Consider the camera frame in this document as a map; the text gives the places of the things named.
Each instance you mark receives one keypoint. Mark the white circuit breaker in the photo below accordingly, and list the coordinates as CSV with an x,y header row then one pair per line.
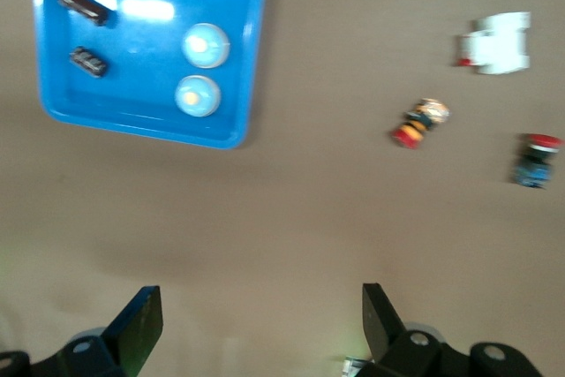
x,y
496,43

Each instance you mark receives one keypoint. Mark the red yellow selector switch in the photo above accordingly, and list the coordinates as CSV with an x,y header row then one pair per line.
x,y
419,123

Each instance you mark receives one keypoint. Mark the blue desk bell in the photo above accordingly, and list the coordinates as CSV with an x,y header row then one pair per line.
x,y
197,95
206,45

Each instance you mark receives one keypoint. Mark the blue plastic tray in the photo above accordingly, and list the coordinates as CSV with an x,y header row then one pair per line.
x,y
145,99

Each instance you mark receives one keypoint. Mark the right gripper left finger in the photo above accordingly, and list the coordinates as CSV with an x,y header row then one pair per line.
x,y
132,333

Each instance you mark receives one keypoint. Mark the red push button blue body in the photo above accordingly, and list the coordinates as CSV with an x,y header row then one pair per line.
x,y
534,160

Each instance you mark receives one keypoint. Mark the black electrolytic capacitor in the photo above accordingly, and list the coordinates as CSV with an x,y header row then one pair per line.
x,y
88,61

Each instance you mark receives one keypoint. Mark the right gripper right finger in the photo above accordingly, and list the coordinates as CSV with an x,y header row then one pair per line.
x,y
384,333

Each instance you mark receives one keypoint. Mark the brown electrolytic capacitor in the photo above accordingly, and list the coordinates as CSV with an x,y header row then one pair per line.
x,y
83,6

